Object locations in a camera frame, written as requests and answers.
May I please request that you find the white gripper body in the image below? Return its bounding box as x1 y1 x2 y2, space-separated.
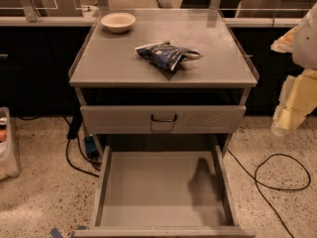
292 4 317 69

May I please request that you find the black cable on floor left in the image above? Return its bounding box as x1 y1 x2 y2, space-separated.
16 115 102 179

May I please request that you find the blue tape on floor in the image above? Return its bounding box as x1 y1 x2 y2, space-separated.
49 225 87 238

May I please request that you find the closed grey drawer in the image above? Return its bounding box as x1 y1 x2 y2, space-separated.
81 105 246 134

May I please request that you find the blue power adapter box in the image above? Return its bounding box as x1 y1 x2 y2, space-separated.
84 136 98 156

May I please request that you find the white bowl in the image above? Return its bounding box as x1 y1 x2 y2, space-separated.
101 13 136 34

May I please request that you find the grey drawer cabinet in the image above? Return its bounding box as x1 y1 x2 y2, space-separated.
70 9 259 150

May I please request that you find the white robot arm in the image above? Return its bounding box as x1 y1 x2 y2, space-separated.
270 4 317 137

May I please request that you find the open grey drawer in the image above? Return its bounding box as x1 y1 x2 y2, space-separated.
74 147 256 238

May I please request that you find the black cable on floor right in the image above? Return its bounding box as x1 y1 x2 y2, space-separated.
227 148 312 238

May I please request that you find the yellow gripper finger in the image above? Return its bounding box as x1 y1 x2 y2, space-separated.
270 27 297 54
270 69 317 137

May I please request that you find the translucent plastic bin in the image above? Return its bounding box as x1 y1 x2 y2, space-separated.
0 107 21 180

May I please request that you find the black cable on floor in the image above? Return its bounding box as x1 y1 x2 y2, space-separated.
16 115 102 179
227 148 312 238

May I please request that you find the blue chip bag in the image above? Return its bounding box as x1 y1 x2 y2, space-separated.
135 42 202 71

